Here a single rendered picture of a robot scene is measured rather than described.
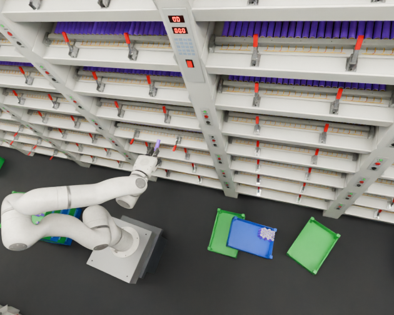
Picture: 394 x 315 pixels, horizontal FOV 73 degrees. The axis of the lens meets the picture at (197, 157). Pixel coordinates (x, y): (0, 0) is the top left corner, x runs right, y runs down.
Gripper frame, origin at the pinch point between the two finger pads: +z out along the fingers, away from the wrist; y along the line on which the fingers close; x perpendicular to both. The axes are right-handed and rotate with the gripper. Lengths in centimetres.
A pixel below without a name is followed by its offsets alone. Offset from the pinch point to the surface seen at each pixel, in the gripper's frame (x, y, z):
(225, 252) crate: 92, -34, -5
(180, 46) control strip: -57, -27, -3
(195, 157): 26.7, -10.6, 22.2
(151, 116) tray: -12.2, 3.8, 12.3
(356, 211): 65, -110, 32
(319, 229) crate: 83, -92, 25
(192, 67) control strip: -49, -28, -1
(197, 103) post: -29.9, -25.8, 4.3
